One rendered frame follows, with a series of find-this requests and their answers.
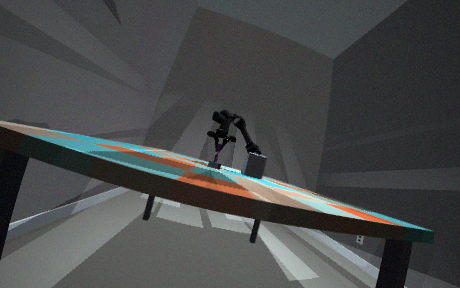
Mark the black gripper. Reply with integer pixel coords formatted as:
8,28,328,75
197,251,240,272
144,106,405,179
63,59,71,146
207,125,236,150

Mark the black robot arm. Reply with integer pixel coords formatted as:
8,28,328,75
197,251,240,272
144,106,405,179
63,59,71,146
212,109,262,155

